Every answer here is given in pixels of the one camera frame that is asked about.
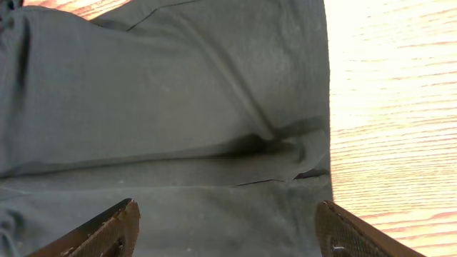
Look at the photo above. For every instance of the black t-shirt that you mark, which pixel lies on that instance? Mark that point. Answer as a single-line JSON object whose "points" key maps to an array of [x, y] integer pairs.
{"points": [[212, 115]]}

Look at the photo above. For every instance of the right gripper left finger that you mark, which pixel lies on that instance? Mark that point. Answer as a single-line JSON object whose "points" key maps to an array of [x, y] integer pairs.
{"points": [[112, 233]]}

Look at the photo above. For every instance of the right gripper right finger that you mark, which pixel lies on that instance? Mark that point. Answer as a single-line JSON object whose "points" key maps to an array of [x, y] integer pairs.
{"points": [[342, 234]]}

